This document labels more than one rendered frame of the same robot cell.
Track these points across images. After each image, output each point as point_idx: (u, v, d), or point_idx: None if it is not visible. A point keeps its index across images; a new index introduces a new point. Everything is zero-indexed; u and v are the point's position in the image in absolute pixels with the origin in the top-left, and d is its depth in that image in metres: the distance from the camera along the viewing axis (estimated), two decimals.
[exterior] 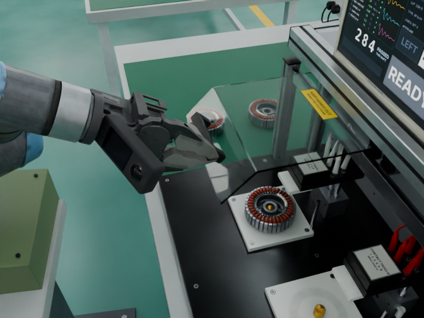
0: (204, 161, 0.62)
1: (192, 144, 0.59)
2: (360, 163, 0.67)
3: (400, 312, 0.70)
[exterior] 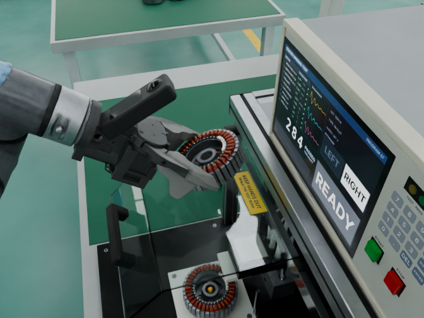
0: (208, 173, 0.57)
1: (176, 126, 0.64)
2: (291, 268, 0.59)
3: None
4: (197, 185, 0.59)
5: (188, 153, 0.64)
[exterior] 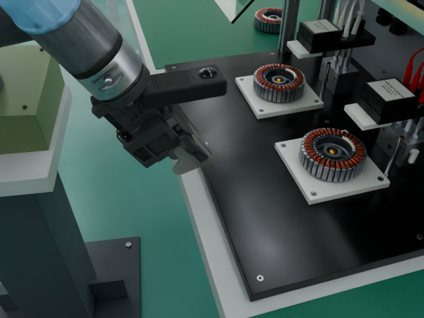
0: (211, 154, 0.62)
1: (195, 131, 0.61)
2: None
3: (413, 154, 0.69)
4: (330, 175, 0.66)
5: (315, 144, 0.70)
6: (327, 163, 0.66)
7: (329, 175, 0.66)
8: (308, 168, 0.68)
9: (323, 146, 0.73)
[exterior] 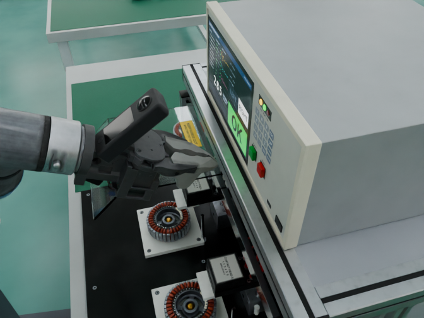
0: (207, 157, 0.62)
1: (183, 143, 0.62)
2: (217, 186, 0.81)
3: (255, 310, 0.84)
4: None
5: (176, 300, 0.85)
6: None
7: None
8: None
9: (187, 296, 0.88)
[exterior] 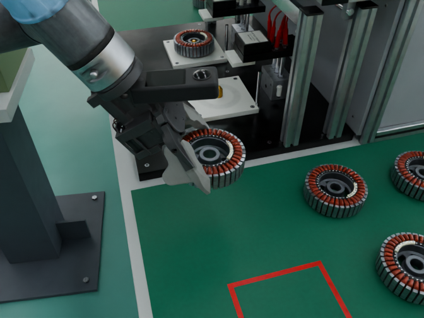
0: (207, 176, 0.58)
1: (194, 112, 0.63)
2: None
3: (277, 88, 0.92)
4: None
5: (194, 143, 0.63)
6: None
7: None
8: None
9: (208, 147, 0.65)
